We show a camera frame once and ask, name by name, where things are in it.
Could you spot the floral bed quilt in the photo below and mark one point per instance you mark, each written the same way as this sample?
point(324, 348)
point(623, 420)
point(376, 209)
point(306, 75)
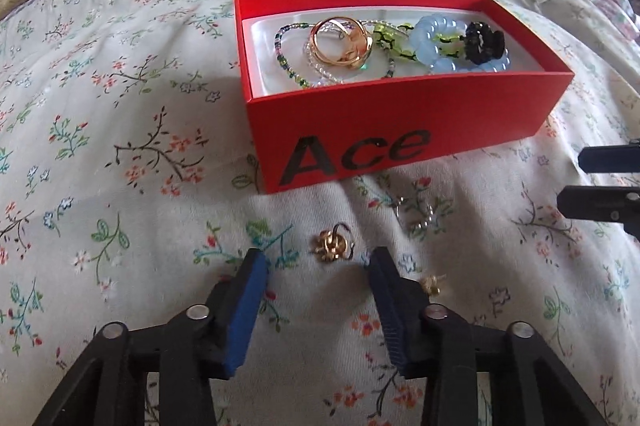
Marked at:
point(129, 185)

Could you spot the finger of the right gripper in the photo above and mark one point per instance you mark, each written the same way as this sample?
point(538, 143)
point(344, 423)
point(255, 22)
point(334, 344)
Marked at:
point(618, 205)
point(610, 159)

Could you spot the red Ace box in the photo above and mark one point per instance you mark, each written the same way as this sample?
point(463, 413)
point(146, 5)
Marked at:
point(369, 122)

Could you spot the gold ring cluster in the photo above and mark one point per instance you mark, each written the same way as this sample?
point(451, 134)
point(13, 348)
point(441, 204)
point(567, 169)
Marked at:
point(341, 42)

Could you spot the small pearl hoop earring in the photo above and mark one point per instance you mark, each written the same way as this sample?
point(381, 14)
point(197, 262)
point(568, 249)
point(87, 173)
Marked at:
point(413, 214)

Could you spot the small gold stud earring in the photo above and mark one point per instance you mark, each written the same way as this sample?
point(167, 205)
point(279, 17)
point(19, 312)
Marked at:
point(432, 285)

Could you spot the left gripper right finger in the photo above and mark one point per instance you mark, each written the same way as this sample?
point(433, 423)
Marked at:
point(529, 384)

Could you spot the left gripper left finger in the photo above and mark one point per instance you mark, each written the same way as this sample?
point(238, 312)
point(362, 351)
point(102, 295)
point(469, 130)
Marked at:
point(108, 382)

